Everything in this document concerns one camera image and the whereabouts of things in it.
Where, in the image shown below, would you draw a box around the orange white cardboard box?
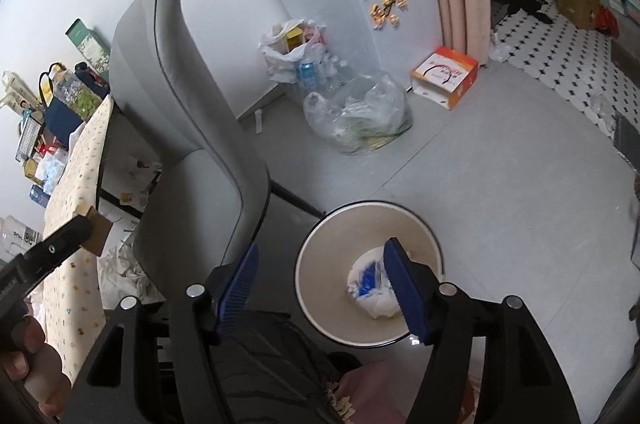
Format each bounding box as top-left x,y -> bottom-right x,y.
411,46 -> 479,111

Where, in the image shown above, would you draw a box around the red bag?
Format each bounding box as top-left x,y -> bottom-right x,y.
595,4 -> 622,38

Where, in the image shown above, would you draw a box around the blue white tissue box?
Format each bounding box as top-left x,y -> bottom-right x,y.
37,149 -> 69,195

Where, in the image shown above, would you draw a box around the white round bin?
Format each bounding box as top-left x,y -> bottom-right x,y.
294,201 -> 445,349

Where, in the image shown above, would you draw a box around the black wire basket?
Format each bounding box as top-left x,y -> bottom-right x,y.
15,111 -> 47,163

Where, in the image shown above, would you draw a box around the yellow figure magnets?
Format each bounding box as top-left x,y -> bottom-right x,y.
369,0 -> 409,31

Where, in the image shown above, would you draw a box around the black cloth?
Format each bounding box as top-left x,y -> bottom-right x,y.
505,0 -> 554,25

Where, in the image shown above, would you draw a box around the white paper pile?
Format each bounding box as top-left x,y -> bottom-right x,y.
97,239 -> 166,305

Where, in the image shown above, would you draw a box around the grey upholstered chair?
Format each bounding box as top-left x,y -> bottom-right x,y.
107,0 -> 326,301

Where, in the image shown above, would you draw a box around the white tissue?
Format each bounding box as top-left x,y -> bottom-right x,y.
346,247 -> 407,320

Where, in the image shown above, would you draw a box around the tall green box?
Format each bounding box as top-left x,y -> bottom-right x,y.
65,18 -> 112,81

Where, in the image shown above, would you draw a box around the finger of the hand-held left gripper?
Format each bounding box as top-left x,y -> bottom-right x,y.
15,217 -> 94,285

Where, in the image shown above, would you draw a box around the white printed paper bag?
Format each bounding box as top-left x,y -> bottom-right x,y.
0,72 -> 42,116

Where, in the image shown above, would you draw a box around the white bag of bottles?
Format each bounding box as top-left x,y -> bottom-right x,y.
257,18 -> 352,93

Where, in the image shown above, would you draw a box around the navy lunch bag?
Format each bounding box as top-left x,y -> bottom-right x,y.
40,62 -> 97,136

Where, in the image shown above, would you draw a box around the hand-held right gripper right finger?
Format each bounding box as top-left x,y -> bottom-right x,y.
384,238 -> 581,424

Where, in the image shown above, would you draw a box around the clear plastic bag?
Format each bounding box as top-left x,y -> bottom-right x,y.
302,72 -> 415,155

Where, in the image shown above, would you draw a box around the person's black trouser leg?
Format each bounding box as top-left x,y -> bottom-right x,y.
220,309 -> 361,424

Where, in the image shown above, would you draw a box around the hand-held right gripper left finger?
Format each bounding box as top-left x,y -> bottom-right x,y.
60,243 -> 260,424

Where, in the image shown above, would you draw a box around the clear bottle with flowers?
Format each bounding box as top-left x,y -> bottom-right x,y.
52,72 -> 109,123

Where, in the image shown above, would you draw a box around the floral tablecloth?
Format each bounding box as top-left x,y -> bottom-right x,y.
42,94 -> 116,385

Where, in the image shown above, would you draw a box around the person's left hand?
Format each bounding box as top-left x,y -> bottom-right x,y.
0,314 -> 72,420

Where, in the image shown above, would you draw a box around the brown cardboard piece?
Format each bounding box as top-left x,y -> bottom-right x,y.
82,209 -> 114,257

